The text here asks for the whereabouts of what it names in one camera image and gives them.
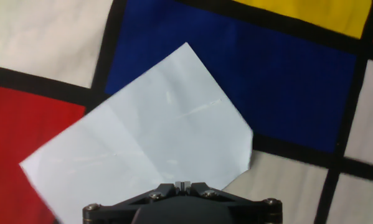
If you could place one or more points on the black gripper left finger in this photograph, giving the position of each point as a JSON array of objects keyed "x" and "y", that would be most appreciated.
[{"x": 127, "y": 205}]

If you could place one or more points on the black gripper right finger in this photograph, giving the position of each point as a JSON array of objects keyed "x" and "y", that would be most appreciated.
[{"x": 245, "y": 207}]

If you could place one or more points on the white paper sheet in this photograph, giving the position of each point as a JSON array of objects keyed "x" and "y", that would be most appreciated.
[{"x": 142, "y": 130}]

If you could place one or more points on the colour block tablecloth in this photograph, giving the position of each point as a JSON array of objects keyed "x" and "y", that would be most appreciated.
[{"x": 267, "y": 77}]

